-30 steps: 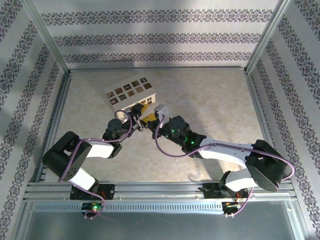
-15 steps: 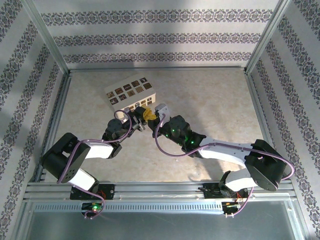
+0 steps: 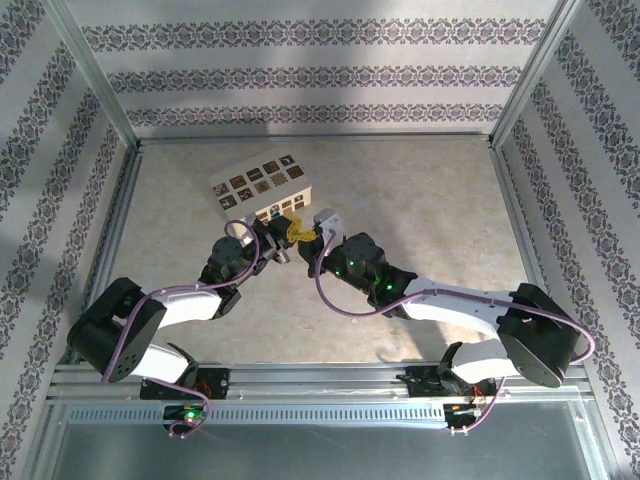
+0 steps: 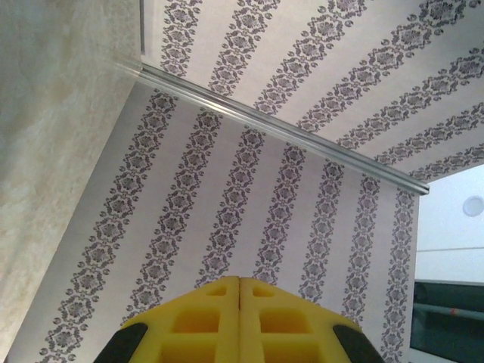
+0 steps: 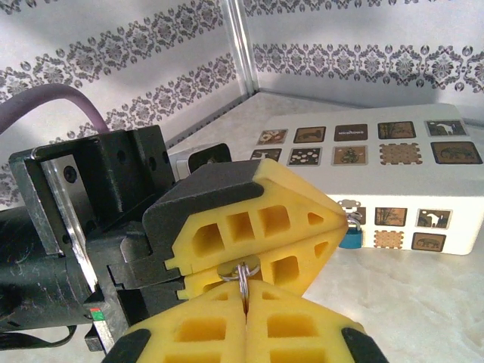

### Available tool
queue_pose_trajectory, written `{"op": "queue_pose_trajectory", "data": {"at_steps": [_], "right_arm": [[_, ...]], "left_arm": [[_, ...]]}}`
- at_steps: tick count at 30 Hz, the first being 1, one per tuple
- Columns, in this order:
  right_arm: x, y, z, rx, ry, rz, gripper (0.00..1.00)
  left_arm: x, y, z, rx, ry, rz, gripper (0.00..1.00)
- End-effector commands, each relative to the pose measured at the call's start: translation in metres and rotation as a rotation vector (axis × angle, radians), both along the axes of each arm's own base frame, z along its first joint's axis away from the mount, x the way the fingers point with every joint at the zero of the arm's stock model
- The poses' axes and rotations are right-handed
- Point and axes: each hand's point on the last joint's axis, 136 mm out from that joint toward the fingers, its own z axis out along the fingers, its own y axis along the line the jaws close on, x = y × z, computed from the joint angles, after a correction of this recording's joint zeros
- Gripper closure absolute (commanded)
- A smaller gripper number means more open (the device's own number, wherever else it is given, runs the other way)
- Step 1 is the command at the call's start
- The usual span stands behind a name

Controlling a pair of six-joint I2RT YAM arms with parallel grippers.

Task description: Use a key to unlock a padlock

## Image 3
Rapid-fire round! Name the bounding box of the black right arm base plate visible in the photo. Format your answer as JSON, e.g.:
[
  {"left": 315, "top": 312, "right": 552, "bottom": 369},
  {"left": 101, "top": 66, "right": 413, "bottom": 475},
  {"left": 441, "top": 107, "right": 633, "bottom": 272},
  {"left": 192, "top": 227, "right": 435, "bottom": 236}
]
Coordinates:
[{"left": 397, "top": 364, "right": 499, "bottom": 401}]

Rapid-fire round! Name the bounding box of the aluminium front frame rail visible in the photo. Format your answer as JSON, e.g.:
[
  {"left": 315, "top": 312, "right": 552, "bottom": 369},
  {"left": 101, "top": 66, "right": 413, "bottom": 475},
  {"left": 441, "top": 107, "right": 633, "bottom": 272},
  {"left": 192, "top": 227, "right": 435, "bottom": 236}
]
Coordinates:
[{"left": 47, "top": 362, "right": 594, "bottom": 405}]

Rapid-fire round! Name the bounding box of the aluminium corner post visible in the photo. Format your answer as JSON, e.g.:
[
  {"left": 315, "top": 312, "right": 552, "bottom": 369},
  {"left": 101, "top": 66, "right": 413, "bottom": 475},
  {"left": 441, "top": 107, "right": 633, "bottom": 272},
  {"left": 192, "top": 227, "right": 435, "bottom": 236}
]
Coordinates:
[
  {"left": 42, "top": 0, "right": 140, "bottom": 147},
  {"left": 490, "top": 0, "right": 590, "bottom": 147}
]

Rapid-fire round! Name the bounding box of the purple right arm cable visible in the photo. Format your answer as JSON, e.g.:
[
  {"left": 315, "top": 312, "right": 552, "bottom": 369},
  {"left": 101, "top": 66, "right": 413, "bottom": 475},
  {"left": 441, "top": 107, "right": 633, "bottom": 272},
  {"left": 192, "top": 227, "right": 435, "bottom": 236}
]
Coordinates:
[{"left": 312, "top": 232, "right": 597, "bottom": 436}]

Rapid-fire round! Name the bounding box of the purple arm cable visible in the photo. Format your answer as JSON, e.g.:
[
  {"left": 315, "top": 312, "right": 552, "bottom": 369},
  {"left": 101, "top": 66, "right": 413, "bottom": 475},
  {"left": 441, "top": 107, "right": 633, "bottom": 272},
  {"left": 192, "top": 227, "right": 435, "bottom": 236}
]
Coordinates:
[
  {"left": 99, "top": 219, "right": 261, "bottom": 440},
  {"left": 312, "top": 232, "right": 597, "bottom": 436}
]

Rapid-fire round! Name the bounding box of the circuit board with lit LED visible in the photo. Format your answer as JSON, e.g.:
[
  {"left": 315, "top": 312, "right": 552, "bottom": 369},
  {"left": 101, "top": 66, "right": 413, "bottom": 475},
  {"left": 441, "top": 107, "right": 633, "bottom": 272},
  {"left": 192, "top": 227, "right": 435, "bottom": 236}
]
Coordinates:
[{"left": 163, "top": 403, "right": 206, "bottom": 427}]

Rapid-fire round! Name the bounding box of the white box with picture tiles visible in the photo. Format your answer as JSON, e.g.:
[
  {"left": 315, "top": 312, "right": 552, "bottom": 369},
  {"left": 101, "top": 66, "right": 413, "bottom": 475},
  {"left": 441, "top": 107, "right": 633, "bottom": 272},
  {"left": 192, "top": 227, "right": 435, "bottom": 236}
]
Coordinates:
[{"left": 208, "top": 148, "right": 315, "bottom": 226}]

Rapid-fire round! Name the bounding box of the circuit board with orange part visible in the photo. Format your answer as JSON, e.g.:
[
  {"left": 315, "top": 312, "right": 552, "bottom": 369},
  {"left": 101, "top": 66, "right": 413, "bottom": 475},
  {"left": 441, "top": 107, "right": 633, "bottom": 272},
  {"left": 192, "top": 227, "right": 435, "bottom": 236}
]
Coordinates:
[{"left": 444, "top": 401, "right": 485, "bottom": 427}]

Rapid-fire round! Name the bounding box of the aluminium back frame rail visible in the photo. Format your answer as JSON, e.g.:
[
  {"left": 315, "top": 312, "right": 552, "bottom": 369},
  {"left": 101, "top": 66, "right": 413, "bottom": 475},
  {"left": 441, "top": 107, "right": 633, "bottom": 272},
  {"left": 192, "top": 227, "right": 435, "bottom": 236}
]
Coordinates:
[{"left": 135, "top": 130, "right": 495, "bottom": 147}]

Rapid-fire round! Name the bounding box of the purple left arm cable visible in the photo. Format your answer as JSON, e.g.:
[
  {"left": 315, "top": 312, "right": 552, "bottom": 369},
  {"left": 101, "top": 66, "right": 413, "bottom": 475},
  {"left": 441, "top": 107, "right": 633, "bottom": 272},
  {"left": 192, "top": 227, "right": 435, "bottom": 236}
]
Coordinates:
[{"left": 99, "top": 219, "right": 261, "bottom": 440}]

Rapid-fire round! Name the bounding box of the yellow padlock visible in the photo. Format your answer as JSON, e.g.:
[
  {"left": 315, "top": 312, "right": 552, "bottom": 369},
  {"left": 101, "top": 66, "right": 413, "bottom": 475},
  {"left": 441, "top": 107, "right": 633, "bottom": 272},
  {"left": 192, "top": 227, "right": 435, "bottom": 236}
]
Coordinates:
[{"left": 292, "top": 216, "right": 319, "bottom": 246}]

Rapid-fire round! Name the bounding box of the slotted grey cable duct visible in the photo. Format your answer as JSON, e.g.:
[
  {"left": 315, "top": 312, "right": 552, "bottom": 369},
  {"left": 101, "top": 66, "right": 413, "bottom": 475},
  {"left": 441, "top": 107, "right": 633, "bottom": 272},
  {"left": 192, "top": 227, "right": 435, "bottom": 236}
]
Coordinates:
[{"left": 67, "top": 402, "right": 449, "bottom": 427}]

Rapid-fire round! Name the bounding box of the aluminium side frame rail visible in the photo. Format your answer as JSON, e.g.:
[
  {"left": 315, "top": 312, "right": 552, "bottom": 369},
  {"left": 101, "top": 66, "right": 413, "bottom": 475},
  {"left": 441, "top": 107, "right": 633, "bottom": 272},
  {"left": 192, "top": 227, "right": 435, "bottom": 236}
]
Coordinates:
[
  {"left": 487, "top": 137, "right": 571, "bottom": 361},
  {"left": 74, "top": 141, "right": 145, "bottom": 366}
]

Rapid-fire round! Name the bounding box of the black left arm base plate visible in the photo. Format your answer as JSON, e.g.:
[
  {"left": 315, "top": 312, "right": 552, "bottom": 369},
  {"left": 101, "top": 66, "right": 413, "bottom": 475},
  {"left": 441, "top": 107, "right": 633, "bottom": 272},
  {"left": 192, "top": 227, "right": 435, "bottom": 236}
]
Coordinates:
[{"left": 139, "top": 367, "right": 231, "bottom": 401}]

